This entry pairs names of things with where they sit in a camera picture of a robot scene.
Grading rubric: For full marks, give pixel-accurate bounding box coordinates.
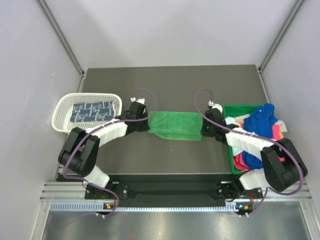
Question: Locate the green microfiber towel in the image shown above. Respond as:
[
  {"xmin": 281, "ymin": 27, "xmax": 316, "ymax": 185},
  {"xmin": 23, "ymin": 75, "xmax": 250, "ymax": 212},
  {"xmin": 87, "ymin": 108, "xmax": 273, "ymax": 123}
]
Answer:
[{"xmin": 147, "ymin": 111, "xmax": 203, "ymax": 142}]

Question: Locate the blue white patterned towel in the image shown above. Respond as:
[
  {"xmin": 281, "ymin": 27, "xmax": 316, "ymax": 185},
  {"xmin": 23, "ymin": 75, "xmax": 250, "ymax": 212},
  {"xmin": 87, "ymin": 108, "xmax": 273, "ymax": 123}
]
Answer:
[{"xmin": 70, "ymin": 101, "xmax": 116, "ymax": 123}]

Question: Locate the white mint towel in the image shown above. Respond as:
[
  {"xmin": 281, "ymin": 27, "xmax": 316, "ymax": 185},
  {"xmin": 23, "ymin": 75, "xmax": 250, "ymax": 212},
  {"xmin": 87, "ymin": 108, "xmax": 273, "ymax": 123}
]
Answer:
[{"xmin": 225, "ymin": 116, "xmax": 243, "ymax": 156}]

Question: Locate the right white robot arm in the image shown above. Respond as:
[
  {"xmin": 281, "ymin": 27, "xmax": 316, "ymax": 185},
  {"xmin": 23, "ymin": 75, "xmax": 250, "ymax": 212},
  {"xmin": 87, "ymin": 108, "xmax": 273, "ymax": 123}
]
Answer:
[{"xmin": 200, "ymin": 108, "xmax": 308, "ymax": 198}]

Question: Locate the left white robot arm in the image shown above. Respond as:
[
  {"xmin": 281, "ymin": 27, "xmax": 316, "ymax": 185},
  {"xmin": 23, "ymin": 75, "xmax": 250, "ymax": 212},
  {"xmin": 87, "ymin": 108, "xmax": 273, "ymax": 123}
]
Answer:
[{"xmin": 58, "ymin": 98, "xmax": 150, "ymax": 199}]

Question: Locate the green plastic bin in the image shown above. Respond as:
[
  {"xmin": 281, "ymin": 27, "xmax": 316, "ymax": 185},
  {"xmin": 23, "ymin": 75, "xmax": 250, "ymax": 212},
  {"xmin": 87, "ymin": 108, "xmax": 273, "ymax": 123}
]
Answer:
[{"xmin": 223, "ymin": 105, "xmax": 261, "ymax": 175}]

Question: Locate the pink red towel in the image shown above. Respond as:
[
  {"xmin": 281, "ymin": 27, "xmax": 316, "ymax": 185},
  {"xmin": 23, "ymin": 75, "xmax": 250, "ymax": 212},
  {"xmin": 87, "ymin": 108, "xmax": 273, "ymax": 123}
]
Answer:
[{"xmin": 232, "ymin": 124, "xmax": 284, "ymax": 171}]

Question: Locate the white perforated plastic basket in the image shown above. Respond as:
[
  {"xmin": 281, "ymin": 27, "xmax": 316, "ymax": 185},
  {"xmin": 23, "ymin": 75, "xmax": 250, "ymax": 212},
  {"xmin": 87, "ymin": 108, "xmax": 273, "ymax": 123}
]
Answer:
[{"xmin": 51, "ymin": 93, "xmax": 122, "ymax": 134}]

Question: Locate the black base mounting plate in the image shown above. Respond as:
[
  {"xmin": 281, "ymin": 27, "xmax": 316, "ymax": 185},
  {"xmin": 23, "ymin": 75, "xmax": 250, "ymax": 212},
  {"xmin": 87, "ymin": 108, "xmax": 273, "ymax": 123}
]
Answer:
[{"xmin": 85, "ymin": 173, "xmax": 263, "ymax": 207}]

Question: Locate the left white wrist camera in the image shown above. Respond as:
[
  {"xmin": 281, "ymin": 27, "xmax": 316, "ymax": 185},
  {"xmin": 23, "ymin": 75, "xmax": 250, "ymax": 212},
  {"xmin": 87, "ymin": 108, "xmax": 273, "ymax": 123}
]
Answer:
[{"xmin": 130, "ymin": 97, "xmax": 145, "ymax": 105}]

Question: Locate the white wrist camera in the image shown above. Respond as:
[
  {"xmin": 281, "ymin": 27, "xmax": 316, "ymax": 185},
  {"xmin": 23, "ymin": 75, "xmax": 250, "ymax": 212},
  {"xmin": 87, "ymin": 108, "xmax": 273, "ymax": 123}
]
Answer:
[
  {"xmin": 130, "ymin": 97, "xmax": 145, "ymax": 105},
  {"xmin": 208, "ymin": 100, "xmax": 223, "ymax": 113}
]

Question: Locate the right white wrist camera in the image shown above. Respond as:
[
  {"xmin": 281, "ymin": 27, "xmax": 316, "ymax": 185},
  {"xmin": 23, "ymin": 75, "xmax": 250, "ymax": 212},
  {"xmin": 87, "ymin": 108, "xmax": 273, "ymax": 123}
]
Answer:
[{"xmin": 208, "ymin": 100, "xmax": 223, "ymax": 113}]

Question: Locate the slotted grey cable duct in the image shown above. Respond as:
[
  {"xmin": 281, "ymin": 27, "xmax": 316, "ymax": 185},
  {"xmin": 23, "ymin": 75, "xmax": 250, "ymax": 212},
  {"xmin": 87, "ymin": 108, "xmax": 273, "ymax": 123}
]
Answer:
[{"xmin": 50, "ymin": 201, "xmax": 249, "ymax": 213}]

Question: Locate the aluminium frame rail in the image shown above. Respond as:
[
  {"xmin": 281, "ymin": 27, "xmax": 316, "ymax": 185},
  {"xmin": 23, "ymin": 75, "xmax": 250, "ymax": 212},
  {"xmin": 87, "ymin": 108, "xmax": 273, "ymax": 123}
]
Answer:
[{"xmin": 40, "ymin": 182, "xmax": 312, "ymax": 202}]

